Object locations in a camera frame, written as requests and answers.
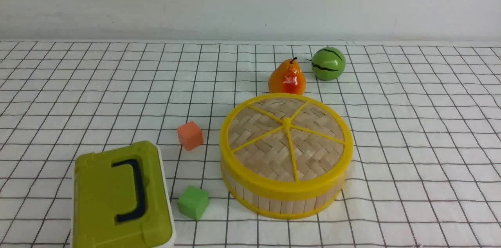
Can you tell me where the green toy watermelon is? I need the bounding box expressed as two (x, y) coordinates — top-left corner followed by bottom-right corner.
(310, 47), (346, 81)

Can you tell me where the white grid tablecloth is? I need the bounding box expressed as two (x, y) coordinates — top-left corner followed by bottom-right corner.
(0, 41), (501, 248)

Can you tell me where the yellow bamboo steamer basket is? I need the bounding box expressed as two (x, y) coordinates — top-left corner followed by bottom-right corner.
(221, 164), (346, 219)

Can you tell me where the orange toy pear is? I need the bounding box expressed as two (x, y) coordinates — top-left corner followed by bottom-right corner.
(268, 57), (306, 95)

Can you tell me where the orange foam cube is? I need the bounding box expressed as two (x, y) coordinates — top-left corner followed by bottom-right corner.
(177, 121), (204, 151)

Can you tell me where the green foam cube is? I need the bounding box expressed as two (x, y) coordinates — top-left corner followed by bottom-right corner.
(178, 186), (209, 221)

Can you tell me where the olive green lidded box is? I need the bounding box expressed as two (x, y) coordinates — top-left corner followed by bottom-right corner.
(70, 141), (176, 248)

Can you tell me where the yellow woven steamer lid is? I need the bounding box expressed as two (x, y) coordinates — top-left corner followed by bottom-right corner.
(220, 93), (354, 201)

